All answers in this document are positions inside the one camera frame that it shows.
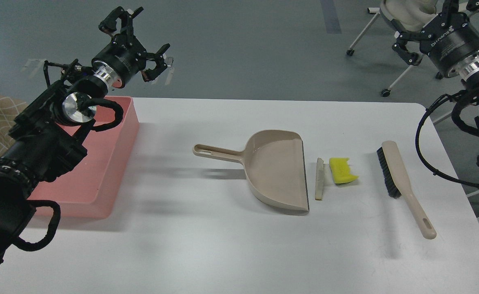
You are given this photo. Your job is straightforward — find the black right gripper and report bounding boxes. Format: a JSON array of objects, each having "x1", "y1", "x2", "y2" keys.
[{"x1": 392, "y1": 0, "x2": 479, "y2": 79}]

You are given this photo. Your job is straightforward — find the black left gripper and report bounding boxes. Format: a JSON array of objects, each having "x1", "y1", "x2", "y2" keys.
[{"x1": 91, "y1": 6, "x2": 172, "y2": 89}]

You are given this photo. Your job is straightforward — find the beige hand brush black bristles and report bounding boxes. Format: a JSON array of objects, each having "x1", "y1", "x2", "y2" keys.
[{"x1": 376, "y1": 141, "x2": 437, "y2": 240}]

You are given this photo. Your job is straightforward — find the yellow sponge piece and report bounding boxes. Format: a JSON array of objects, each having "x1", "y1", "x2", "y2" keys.
[{"x1": 328, "y1": 158, "x2": 359, "y2": 185}]

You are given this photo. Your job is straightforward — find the white bread slice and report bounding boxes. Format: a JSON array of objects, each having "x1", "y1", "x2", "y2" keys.
[{"x1": 315, "y1": 158, "x2": 325, "y2": 201}]

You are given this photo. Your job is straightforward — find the beige plastic dustpan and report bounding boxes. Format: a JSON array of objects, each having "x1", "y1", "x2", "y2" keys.
[{"x1": 193, "y1": 129, "x2": 310, "y2": 214}]

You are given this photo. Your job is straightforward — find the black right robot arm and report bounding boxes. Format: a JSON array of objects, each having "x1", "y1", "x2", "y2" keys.
[{"x1": 388, "y1": 0, "x2": 479, "y2": 189}]

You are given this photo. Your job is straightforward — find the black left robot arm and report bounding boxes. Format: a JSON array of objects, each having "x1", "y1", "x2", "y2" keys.
[{"x1": 0, "y1": 6, "x2": 170, "y2": 266}]

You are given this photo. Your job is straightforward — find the pink plastic bin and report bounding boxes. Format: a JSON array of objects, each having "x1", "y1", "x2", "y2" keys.
[{"x1": 29, "y1": 96, "x2": 140, "y2": 219}]

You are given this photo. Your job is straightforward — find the white office chair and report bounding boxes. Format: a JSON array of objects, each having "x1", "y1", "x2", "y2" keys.
[{"x1": 346, "y1": 0, "x2": 448, "y2": 97}]

